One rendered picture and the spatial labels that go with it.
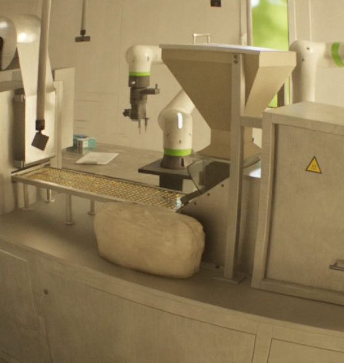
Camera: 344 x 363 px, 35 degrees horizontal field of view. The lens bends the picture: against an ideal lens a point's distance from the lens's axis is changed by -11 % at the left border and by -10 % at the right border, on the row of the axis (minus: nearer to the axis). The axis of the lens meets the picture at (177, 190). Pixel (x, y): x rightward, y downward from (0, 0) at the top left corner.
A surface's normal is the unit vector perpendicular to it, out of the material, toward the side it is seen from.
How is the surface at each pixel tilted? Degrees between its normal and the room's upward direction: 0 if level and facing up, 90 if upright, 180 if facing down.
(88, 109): 90
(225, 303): 0
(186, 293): 0
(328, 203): 90
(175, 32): 90
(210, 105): 114
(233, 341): 90
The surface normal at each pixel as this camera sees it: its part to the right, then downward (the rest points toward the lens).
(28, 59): 0.81, -0.15
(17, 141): 0.85, 0.16
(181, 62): -0.49, 0.60
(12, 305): -0.52, 0.23
